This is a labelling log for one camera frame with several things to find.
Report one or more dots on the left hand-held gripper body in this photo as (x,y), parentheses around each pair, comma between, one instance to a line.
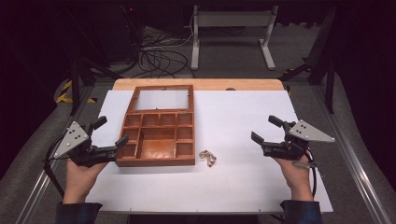
(73,140)

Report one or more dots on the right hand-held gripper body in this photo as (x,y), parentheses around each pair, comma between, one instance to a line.
(308,133)

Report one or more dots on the wooden compartment box with lid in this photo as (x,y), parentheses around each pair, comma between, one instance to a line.
(157,137)

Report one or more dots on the person's left hand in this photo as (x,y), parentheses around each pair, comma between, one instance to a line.
(80,180)

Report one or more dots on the person's right hand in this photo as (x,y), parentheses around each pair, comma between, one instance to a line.
(297,179)

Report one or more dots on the white table mat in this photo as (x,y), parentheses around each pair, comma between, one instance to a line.
(236,124)

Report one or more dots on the black metal stand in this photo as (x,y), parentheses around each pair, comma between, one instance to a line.
(76,81)
(323,62)

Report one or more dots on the white metal stand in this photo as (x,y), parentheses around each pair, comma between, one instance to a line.
(232,20)

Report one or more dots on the aluminium rail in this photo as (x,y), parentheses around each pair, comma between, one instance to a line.
(348,149)
(46,174)

